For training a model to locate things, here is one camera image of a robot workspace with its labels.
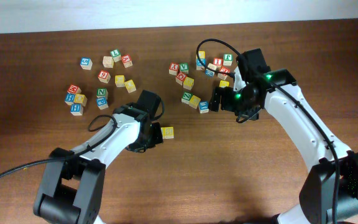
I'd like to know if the blue letter L block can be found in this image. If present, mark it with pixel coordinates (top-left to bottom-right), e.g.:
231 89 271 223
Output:
198 101 209 114

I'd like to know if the green letter N block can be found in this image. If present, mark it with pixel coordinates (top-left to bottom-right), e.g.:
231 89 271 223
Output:
96 88 108 99

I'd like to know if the red letter E block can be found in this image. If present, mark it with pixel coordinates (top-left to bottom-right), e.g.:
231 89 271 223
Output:
218 67 230 80

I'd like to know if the red number 6 block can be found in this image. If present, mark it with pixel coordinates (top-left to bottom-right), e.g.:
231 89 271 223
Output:
98 70 111 83

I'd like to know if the yellow block beside H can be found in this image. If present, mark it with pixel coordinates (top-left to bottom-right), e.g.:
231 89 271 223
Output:
74 94 88 106

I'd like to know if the green letter J block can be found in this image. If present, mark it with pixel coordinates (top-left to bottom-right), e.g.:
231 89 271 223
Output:
223 54 233 66

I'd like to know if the blue letter P block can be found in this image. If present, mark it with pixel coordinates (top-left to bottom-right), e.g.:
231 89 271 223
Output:
96 97 109 110

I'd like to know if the blue letter H block lower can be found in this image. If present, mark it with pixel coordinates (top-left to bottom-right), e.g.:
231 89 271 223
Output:
70 104 83 116

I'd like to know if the yellow block beside Q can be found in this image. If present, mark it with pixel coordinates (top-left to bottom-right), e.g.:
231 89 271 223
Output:
183 77 195 90

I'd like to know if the blue letter H block upper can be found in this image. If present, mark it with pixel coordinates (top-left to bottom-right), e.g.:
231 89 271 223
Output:
65 93 75 105

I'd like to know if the green letter Z block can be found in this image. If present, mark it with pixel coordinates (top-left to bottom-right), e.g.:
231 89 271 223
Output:
181 92 193 104

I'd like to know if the yellow block left cluster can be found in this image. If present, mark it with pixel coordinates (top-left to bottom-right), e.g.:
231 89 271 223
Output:
114 75 126 88

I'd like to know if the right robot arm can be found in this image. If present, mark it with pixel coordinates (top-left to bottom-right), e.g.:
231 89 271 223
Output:
209 49 358 223

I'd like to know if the blue letter X block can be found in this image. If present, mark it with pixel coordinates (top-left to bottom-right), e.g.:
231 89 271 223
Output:
196 58 206 70

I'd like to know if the wooden block blue side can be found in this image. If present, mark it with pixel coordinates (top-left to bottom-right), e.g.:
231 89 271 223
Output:
205 63 217 77

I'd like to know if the yellow block top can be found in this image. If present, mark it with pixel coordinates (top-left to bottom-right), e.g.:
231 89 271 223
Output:
197 50 205 59

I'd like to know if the red letter M block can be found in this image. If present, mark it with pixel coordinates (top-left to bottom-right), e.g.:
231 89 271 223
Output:
67 85 81 95

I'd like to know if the red letter I block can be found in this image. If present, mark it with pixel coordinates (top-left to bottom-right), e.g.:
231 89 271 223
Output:
213 58 223 69

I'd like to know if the blue letter h block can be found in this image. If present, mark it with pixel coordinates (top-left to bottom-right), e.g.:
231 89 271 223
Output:
65 93 75 105
70 104 83 116

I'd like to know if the plain wooden block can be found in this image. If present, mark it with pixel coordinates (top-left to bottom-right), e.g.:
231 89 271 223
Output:
103 56 114 68

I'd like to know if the yellow letter G block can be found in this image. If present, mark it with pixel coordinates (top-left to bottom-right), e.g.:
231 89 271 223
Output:
188 95 201 109

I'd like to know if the red letter Q block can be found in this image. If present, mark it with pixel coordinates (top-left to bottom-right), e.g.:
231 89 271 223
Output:
175 72 187 85

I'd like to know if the yellow tilted block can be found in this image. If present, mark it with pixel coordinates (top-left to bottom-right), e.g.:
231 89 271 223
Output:
124 80 136 93

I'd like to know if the red letter A block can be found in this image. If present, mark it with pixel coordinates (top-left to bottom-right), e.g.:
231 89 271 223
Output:
121 55 133 68

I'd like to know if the green letter L block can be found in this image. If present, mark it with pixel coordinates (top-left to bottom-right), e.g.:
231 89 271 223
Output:
110 49 122 62

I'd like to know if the blue number 5 block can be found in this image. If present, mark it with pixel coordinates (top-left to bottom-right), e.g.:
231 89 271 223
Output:
80 57 93 70

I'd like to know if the red letter Y block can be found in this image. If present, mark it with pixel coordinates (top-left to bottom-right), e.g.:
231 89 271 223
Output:
168 63 179 76

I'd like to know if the yellow S block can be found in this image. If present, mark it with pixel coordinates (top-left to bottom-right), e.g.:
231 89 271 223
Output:
161 126 174 139

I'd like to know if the green letter V block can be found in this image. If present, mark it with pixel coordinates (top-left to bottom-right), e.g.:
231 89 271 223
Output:
179 63 189 74

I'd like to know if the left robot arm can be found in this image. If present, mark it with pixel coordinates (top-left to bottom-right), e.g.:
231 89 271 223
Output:
33 90 163 224

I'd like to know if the yellow block right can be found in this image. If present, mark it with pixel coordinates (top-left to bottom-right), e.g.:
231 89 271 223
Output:
219 80 229 88

